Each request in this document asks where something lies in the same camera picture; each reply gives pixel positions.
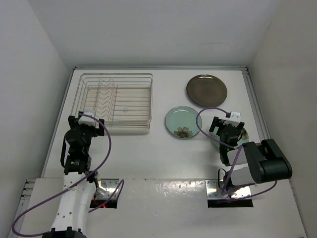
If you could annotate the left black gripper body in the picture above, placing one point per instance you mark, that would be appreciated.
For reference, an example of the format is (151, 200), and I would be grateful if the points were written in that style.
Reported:
(88, 132)

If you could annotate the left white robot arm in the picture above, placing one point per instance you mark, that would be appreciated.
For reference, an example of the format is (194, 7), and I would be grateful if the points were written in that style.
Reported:
(70, 221)

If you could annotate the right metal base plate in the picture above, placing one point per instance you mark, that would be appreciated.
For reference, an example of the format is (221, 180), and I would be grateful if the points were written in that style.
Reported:
(214, 192)

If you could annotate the wire dish rack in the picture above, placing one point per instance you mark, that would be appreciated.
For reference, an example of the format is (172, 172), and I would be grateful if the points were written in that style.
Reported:
(122, 100)

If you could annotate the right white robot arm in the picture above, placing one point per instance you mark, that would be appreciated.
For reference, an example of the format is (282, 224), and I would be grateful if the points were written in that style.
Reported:
(250, 163)

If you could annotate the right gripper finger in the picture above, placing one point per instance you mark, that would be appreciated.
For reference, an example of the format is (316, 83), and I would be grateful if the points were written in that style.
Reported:
(241, 129)
(219, 123)

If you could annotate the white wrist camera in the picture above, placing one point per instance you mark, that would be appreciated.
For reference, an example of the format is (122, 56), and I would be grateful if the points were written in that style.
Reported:
(233, 119)
(85, 117)

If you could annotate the green floral plate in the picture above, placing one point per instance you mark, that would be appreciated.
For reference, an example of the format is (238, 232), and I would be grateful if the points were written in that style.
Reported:
(243, 138)
(180, 122)

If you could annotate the metal base plate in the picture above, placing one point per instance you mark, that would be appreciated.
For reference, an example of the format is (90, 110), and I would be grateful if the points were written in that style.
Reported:
(107, 187)
(214, 192)

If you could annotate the dark brown plate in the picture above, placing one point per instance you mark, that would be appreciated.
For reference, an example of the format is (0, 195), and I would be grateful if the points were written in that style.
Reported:
(206, 90)

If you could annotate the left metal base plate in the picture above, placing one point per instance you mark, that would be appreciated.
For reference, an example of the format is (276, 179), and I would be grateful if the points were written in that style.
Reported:
(107, 187)

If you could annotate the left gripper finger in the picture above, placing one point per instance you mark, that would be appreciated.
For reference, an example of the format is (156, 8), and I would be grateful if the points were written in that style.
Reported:
(72, 120)
(101, 127)

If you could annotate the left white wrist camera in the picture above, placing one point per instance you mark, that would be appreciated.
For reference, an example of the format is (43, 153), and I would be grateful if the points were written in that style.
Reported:
(85, 117)

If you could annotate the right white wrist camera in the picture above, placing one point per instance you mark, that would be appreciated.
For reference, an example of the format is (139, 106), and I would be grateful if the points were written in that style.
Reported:
(233, 119)

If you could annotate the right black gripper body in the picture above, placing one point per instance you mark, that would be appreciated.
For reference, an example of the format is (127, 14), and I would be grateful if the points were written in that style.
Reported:
(222, 131)

